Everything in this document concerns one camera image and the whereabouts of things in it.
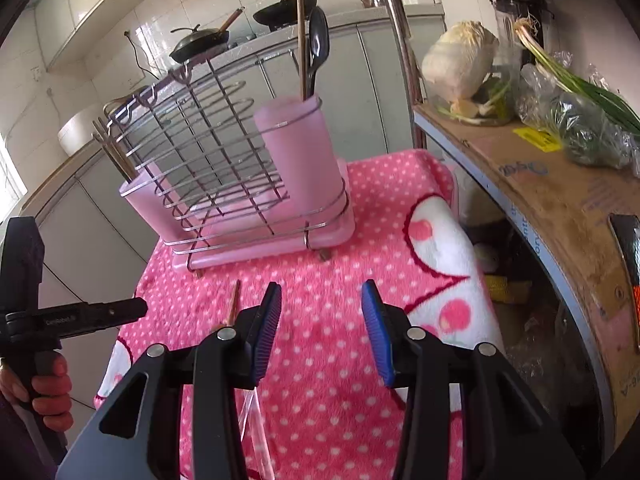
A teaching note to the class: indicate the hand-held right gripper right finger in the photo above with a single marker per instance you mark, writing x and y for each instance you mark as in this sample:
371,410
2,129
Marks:
375,325

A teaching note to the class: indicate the pink plastic drip tray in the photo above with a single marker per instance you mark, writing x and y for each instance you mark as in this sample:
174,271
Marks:
260,247

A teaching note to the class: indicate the black frying pan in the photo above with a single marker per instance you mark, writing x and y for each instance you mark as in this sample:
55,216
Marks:
282,10

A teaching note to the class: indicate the pink polka dot blanket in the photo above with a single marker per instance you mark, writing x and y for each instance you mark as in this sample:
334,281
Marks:
320,270

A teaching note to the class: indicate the white wall socket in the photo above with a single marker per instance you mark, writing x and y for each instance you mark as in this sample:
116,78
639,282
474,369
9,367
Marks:
35,74

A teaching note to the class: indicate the glass bowl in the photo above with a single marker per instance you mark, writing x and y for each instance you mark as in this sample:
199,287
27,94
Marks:
500,105

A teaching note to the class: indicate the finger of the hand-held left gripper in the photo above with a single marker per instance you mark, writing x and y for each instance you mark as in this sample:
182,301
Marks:
120,306
115,319

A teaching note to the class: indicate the dark wooden chopstick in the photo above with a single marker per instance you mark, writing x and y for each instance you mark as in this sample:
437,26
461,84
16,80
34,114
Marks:
120,152

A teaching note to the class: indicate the white rice cooker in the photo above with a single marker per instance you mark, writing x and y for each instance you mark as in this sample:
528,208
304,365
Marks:
80,132

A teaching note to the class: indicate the brown wooden chopstick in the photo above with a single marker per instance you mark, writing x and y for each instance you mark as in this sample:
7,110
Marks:
234,302
116,146
301,35
107,144

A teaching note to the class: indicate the napa cabbage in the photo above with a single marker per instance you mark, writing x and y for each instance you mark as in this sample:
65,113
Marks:
460,65

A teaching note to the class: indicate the yellow packet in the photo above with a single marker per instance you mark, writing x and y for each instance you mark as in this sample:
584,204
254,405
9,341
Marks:
507,290

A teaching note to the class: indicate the metal shelving unit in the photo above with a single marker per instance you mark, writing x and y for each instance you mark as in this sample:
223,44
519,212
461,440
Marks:
400,60

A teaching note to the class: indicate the orange and black tool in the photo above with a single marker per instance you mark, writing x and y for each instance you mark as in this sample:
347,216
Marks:
629,240

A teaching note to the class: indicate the window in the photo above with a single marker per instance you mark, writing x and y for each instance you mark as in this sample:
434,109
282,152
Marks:
10,170

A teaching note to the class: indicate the brown cardboard sheet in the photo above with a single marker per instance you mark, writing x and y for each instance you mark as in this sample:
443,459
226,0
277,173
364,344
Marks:
565,200

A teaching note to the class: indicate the black blender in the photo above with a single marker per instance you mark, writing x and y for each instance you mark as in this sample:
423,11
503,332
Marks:
520,5

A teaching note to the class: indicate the black plastic spoon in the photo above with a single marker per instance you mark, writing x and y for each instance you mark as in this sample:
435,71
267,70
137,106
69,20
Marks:
318,30

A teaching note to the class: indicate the green onions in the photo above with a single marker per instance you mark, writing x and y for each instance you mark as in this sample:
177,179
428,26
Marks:
575,77

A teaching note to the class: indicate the ginger piece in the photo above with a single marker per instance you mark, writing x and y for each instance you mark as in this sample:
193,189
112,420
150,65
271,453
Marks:
467,108

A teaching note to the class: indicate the clear plastic spoon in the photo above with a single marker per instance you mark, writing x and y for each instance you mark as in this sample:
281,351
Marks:
251,420

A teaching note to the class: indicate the black wok with lid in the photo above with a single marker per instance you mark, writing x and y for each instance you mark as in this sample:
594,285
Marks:
200,42

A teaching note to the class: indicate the white wall cabinet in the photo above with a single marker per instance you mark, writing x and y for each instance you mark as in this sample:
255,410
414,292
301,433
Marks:
85,10

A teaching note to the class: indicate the plastic bag of greens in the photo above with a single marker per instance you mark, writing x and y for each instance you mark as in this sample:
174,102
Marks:
575,127

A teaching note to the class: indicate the person's left hand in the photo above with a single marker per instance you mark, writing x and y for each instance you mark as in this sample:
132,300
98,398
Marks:
52,390

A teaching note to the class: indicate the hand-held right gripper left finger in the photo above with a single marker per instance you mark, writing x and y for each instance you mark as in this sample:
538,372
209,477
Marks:
267,330

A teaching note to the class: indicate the pink plastic utensil cup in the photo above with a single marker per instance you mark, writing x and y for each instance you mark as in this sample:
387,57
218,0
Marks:
295,160
145,195

